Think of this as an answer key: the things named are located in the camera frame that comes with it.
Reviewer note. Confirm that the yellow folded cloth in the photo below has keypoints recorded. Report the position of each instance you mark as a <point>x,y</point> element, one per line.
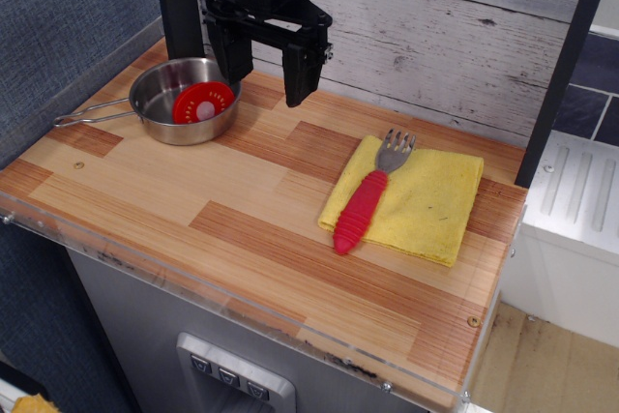
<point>426,206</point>

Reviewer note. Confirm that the red handled metal fork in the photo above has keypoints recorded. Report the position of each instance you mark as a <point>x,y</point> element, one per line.
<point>356,216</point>

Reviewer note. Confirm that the black right frame post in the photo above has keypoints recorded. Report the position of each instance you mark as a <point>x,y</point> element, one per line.
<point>575,39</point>

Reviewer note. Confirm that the red perforated plastic disc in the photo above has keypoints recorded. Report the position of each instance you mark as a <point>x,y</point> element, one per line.
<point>201,102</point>

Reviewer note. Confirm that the silver toy fridge cabinet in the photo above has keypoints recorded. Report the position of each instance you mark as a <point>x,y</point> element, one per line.
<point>275,342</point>

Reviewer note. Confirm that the steel pan with handle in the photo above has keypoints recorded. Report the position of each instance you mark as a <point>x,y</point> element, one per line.
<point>152,97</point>

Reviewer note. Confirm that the grey dispenser button panel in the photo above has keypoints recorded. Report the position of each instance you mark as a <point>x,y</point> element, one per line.
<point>220,381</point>

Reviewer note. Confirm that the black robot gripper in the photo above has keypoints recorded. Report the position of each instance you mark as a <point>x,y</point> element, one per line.
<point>296,27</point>

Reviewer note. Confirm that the white ribbed appliance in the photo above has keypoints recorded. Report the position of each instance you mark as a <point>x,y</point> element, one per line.
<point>564,262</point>

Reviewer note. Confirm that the yellow object at corner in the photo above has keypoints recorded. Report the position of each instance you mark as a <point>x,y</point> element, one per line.
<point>34,404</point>

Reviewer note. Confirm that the black left frame post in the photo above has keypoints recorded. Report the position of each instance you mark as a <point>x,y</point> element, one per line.
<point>182,28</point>

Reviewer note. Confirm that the black frame post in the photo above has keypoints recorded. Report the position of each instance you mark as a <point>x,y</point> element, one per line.
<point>575,39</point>
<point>182,28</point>

